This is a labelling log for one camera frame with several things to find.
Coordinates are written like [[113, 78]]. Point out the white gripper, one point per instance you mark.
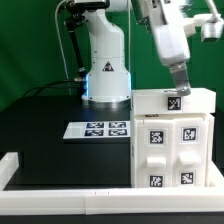
[[166, 20]]

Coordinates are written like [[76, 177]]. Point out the white cabinet door panel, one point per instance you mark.
[[190, 151], [154, 153]]

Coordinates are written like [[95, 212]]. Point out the white cabinet body box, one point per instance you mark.
[[137, 120]]

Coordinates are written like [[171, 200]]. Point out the white cabinet top block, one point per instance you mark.
[[166, 101]]

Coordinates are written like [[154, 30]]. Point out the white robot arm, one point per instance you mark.
[[108, 81]]

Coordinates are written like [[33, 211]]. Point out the white sheet with markers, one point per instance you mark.
[[97, 129]]

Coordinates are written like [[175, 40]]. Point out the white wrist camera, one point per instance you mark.
[[211, 26]]

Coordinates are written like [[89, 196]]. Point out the white U-shaped fence frame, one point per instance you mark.
[[109, 201]]

